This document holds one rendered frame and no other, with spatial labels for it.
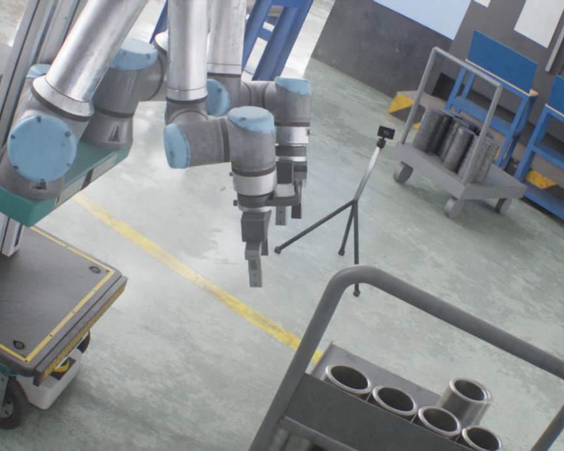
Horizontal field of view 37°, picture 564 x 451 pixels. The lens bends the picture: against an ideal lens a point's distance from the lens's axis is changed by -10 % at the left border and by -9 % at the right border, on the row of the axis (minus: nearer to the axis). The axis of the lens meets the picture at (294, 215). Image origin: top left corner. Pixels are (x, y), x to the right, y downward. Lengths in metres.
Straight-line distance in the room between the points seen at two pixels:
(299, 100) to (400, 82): 6.17
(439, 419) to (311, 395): 0.52
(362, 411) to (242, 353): 1.40
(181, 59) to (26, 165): 0.40
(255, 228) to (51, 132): 0.48
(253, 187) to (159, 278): 1.63
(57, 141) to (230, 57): 0.63
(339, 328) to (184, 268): 0.66
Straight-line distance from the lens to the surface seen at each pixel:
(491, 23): 8.08
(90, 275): 2.57
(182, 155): 1.77
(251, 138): 1.78
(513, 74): 6.88
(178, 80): 1.87
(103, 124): 2.34
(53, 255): 2.60
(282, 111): 2.21
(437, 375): 3.63
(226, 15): 2.17
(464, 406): 2.34
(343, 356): 2.86
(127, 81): 2.31
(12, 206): 1.95
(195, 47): 1.85
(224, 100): 2.15
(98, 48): 1.68
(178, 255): 3.64
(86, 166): 2.20
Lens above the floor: 1.54
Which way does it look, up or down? 20 degrees down
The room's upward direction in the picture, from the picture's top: 24 degrees clockwise
